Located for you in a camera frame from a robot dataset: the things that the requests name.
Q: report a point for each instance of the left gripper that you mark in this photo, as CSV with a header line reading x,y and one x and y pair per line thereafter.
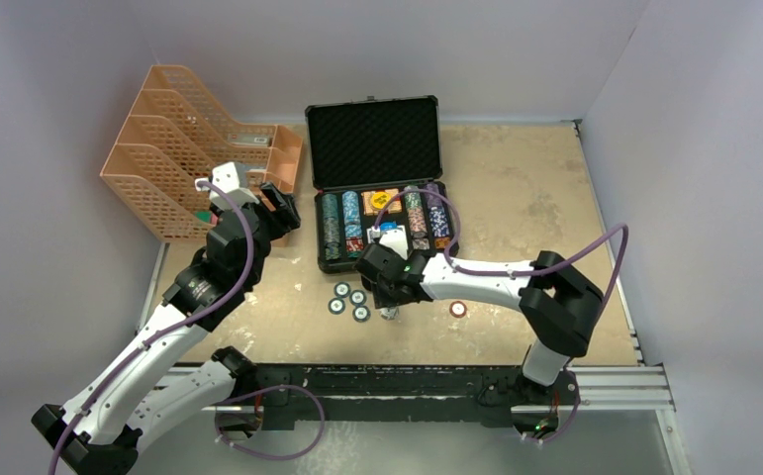
x,y
285,216

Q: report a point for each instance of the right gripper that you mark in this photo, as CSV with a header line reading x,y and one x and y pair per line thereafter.
x,y
384,299

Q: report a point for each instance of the white one poker chip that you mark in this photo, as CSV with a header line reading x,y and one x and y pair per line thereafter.
x,y
389,313

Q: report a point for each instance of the blue round dealer button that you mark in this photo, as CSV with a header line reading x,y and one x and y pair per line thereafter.
x,y
388,227

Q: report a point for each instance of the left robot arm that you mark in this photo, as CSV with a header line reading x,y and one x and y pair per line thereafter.
x,y
105,427

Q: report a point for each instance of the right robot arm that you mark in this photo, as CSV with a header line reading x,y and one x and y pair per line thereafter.
x,y
559,303

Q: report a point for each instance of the green fifty chip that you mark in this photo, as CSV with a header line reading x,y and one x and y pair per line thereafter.
x,y
361,314
357,298
336,306
342,290

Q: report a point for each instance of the red five poker chip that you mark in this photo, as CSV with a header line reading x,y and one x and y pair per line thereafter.
x,y
458,309

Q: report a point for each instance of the green box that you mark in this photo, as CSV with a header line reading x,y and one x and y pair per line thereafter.
x,y
204,216

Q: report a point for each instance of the orange card deck in case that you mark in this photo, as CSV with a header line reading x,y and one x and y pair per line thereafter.
x,y
392,207

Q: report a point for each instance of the grey box with barcode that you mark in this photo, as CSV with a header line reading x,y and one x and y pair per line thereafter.
x,y
249,140

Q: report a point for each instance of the yellow big blind button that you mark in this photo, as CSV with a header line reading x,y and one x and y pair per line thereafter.
x,y
376,201

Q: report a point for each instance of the black poker chip case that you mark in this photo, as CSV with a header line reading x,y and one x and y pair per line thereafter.
x,y
358,149

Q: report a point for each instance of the orange plastic file organizer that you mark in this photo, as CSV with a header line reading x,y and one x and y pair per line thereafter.
x,y
176,132

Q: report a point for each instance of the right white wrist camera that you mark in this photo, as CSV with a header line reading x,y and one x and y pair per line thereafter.
x,y
395,240

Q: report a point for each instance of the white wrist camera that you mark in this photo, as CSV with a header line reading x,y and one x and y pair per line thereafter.
x,y
395,240
227,183

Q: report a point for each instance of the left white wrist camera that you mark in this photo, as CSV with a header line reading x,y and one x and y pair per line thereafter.
x,y
227,183

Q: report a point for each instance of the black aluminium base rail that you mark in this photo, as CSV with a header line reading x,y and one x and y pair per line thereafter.
x,y
493,396

